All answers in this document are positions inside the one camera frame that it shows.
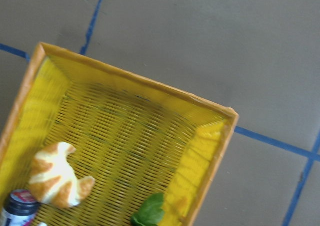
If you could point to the yellow woven plastic basket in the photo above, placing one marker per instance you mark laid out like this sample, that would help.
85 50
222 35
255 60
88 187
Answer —
135 136

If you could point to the toy carrot with green leaves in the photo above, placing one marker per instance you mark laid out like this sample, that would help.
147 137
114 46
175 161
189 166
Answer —
150 212

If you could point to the small dark labelled jar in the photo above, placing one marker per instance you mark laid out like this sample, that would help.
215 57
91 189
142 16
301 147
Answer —
19 208

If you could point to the toy croissant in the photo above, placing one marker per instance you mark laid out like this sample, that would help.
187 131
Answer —
52 179

